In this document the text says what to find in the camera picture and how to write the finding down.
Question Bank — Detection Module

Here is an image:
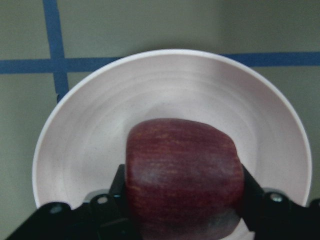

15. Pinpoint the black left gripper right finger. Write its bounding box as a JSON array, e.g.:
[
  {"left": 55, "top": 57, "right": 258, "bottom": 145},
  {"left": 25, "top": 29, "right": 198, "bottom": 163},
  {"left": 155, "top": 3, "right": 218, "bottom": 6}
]
[{"left": 237, "top": 165, "right": 265, "bottom": 232}]

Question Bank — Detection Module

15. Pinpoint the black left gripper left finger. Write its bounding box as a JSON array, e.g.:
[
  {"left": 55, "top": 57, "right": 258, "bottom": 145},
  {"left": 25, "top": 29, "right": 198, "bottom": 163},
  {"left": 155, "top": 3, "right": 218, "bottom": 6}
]
[{"left": 109, "top": 164, "right": 126, "bottom": 200}]

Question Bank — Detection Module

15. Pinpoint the red apple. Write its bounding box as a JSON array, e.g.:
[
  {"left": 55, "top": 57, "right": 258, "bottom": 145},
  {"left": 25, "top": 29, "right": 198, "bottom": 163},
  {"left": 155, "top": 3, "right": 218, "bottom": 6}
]
[{"left": 125, "top": 118, "right": 244, "bottom": 240}]

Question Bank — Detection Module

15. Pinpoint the pink plate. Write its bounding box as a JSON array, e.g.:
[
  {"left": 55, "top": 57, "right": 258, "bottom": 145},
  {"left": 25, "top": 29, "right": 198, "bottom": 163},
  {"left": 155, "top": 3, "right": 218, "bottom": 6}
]
[{"left": 32, "top": 49, "right": 312, "bottom": 208}]

